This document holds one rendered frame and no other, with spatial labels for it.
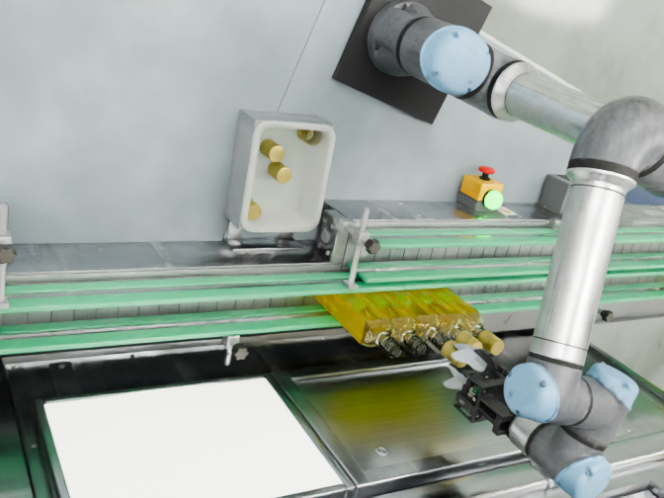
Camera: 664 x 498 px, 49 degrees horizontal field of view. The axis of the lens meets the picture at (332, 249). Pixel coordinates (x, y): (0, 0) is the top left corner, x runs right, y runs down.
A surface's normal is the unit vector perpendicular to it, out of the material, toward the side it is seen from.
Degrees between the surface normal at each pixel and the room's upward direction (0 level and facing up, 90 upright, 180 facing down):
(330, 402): 90
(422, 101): 3
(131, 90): 0
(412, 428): 90
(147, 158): 0
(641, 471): 90
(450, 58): 9
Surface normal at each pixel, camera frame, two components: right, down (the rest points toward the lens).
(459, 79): 0.33, 0.41
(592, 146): -0.64, -0.34
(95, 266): 0.18, -0.92
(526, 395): -0.79, -0.23
